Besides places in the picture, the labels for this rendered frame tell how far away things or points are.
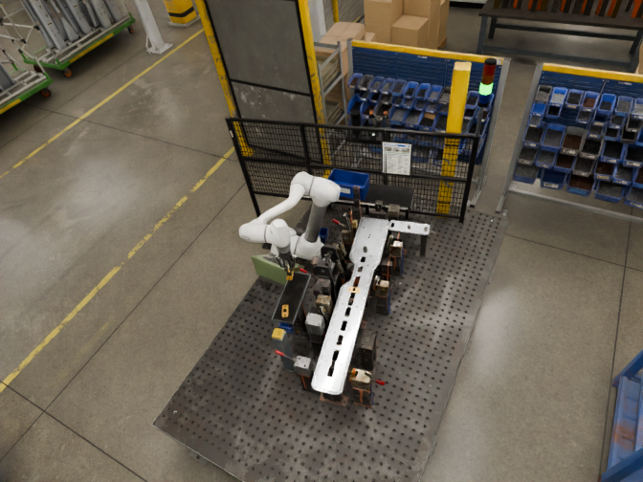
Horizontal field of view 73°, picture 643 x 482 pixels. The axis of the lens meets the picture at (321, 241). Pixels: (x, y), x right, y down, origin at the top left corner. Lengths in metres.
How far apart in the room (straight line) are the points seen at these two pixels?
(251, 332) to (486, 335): 1.96
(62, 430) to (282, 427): 2.09
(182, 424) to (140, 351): 1.41
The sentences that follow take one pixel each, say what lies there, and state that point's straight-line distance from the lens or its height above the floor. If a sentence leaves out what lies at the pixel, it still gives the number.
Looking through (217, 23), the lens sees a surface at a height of 1.67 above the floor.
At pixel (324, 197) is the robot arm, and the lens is 2.86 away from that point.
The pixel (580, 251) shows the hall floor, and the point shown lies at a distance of 4.74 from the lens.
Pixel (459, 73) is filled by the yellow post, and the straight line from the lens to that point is 2.97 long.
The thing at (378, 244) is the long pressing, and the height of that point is 1.00.
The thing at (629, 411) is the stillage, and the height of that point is 0.16.
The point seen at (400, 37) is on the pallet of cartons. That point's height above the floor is 0.61.
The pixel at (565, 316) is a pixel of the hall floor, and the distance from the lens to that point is 4.25.
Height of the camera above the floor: 3.41
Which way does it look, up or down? 49 degrees down
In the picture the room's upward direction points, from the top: 10 degrees counter-clockwise
